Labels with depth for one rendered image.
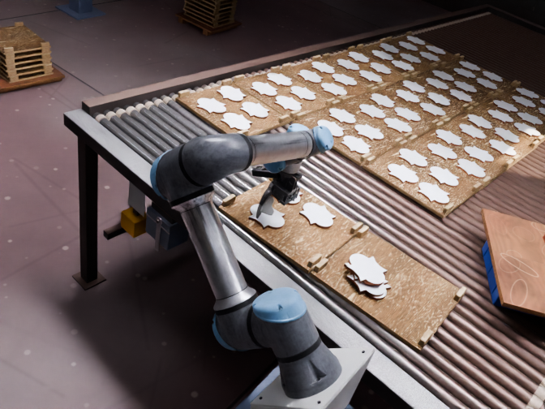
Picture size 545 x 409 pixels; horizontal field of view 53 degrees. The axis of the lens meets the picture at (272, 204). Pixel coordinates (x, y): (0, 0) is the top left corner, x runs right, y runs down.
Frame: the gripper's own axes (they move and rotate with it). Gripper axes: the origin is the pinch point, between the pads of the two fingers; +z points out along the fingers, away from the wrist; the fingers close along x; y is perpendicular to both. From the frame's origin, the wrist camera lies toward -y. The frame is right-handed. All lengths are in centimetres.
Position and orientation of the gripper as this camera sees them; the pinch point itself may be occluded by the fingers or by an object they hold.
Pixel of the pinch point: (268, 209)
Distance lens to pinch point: 192.0
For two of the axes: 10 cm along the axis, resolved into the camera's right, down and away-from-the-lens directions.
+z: -2.4, 7.5, 6.2
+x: 6.3, -3.7, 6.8
